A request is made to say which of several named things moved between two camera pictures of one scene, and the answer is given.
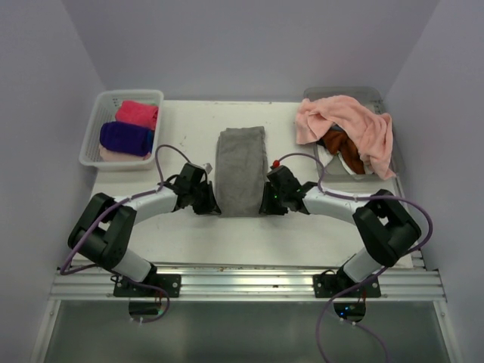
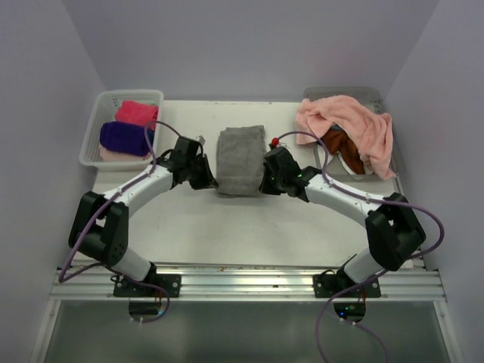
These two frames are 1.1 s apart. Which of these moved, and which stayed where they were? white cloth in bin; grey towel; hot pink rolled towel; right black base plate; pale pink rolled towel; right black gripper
Moved: right black gripper; grey towel
Stayed: pale pink rolled towel; right black base plate; hot pink rolled towel; white cloth in bin
